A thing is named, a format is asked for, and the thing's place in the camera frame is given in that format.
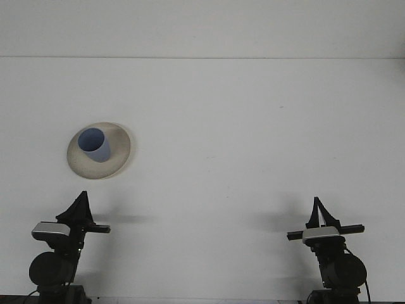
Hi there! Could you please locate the pale blue cup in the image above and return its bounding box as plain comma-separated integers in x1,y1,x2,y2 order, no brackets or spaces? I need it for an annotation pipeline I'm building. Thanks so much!
77,127,112,163

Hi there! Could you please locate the pale round plate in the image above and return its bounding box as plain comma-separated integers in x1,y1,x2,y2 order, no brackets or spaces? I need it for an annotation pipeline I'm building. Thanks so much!
66,122,132,181

